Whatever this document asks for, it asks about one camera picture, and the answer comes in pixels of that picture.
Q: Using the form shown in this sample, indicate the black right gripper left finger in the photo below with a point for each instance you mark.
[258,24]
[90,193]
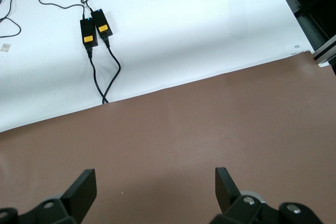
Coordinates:
[78,195]

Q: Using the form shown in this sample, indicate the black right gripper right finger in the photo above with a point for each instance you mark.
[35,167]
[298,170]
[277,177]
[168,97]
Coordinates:
[225,192]

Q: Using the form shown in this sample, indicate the brown table mat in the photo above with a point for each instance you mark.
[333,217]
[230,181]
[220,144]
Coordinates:
[168,142]

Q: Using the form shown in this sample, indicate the white paper sheet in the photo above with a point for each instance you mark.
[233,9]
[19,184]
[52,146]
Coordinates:
[183,37]

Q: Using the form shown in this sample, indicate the black power adapter yellow label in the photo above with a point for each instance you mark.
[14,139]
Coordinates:
[101,22]
[88,31]

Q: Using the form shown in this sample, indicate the clear tape piece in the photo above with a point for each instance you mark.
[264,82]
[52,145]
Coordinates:
[5,47]

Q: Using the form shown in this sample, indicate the aluminium profile beam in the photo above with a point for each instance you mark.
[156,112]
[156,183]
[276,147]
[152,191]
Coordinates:
[325,51]

